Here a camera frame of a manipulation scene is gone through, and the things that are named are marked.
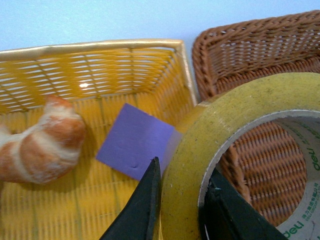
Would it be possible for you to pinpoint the brown wicker basket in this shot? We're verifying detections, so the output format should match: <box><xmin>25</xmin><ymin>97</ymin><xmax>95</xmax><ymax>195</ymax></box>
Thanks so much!
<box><xmin>192</xmin><ymin>10</ymin><xmax>320</xmax><ymax>226</ymax></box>

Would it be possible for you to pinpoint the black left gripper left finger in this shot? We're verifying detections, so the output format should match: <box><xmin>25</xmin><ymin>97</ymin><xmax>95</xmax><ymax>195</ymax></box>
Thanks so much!
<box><xmin>100</xmin><ymin>157</ymin><xmax>161</xmax><ymax>240</ymax></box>

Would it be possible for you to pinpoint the purple foam cube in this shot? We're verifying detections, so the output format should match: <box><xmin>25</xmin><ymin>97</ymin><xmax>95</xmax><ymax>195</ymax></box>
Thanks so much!
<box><xmin>96</xmin><ymin>103</ymin><xmax>183</xmax><ymax>181</ymax></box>

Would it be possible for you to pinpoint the toy croissant bread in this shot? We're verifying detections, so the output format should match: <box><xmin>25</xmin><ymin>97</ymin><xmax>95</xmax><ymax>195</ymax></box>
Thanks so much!
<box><xmin>0</xmin><ymin>95</ymin><xmax>86</xmax><ymax>184</ymax></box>

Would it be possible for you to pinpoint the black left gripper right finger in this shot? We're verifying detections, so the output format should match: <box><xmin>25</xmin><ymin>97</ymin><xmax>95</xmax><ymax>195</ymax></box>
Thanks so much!
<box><xmin>199</xmin><ymin>169</ymin><xmax>286</xmax><ymax>240</ymax></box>

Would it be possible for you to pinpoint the yellow wicker basket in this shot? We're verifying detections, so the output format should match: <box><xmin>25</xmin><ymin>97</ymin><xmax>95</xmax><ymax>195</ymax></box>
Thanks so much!
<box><xmin>0</xmin><ymin>39</ymin><xmax>197</xmax><ymax>240</ymax></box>

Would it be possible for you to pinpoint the yellow packing tape roll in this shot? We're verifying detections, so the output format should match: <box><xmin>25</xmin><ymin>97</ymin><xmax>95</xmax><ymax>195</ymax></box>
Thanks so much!
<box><xmin>160</xmin><ymin>72</ymin><xmax>320</xmax><ymax>240</ymax></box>

